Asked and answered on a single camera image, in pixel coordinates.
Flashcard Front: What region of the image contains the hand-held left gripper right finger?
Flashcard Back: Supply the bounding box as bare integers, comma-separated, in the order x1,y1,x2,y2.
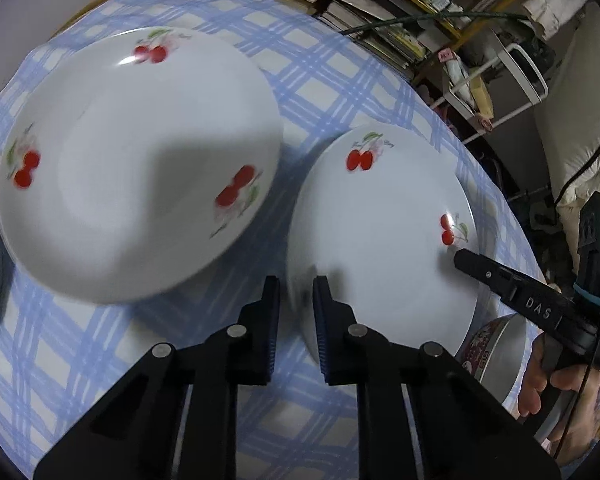
312,275,563,480

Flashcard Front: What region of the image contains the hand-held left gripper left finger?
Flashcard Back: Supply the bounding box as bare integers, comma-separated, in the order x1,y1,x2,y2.
32,275,282,480

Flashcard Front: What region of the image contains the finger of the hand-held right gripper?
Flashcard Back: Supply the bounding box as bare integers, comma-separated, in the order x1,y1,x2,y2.
453,249,520,307

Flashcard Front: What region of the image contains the white porcelain bowl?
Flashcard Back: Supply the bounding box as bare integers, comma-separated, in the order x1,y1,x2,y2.
454,311,578,443

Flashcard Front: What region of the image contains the small white cherry-print plate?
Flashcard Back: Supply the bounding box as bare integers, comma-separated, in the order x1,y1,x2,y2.
286,125,481,367

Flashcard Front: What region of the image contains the large white cherry-print plate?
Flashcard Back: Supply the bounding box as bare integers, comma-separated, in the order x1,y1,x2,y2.
0,26,285,305

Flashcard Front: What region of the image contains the person's right forearm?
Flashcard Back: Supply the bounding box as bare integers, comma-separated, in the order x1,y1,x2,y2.
555,377,600,468

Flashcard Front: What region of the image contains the person's right hand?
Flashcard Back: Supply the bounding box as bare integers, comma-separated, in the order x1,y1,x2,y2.
518,334,600,419

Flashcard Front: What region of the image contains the white metal rack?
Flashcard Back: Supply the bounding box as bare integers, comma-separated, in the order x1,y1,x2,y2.
429,42,551,145

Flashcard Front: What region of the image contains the white bedding bundle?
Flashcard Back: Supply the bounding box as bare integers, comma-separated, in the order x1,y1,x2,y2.
532,17,600,213

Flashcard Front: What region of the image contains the blue checked tablecloth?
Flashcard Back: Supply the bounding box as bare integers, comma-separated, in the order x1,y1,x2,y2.
0,0,548,480

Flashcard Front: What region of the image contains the pile of magazines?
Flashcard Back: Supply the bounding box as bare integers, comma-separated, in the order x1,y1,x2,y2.
315,0,428,78

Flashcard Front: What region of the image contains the black cable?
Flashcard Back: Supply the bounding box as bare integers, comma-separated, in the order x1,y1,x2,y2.
554,122,600,203

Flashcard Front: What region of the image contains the green cable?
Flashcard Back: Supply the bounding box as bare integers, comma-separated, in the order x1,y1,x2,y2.
340,11,531,37

